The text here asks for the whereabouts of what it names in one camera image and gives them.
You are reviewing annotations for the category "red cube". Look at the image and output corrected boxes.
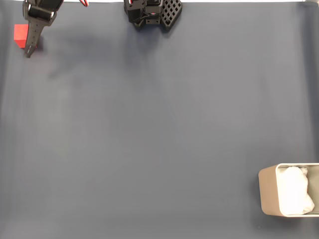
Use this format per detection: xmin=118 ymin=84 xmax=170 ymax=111
xmin=14 ymin=24 xmax=38 ymax=49

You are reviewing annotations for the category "silver metal tin box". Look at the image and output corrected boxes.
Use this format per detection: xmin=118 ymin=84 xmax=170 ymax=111
xmin=258 ymin=163 xmax=319 ymax=218

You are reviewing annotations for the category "dark grey table mat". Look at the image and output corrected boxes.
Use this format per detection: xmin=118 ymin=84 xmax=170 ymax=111
xmin=0 ymin=1 xmax=319 ymax=239

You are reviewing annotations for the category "white crumpled tissue paper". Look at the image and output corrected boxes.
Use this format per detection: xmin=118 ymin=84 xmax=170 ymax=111
xmin=278 ymin=166 xmax=315 ymax=216

